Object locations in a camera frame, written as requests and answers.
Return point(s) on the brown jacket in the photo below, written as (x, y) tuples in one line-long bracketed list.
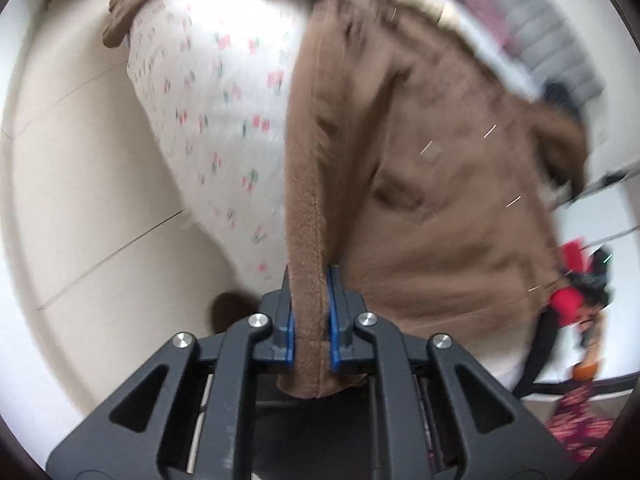
[(425, 185)]

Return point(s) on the red plastic chair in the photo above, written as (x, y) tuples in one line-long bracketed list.
[(567, 305)]

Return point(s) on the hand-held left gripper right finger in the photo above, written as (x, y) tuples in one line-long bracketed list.
[(334, 332)]

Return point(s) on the grey padded headboard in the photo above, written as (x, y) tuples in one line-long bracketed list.
[(550, 35)]

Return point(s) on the cherry print blanket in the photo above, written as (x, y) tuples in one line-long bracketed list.
[(210, 110)]

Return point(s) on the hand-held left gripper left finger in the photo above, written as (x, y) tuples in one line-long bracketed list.
[(289, 332)]

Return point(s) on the patterned red cloth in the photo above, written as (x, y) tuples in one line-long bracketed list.
[(575, 425)]

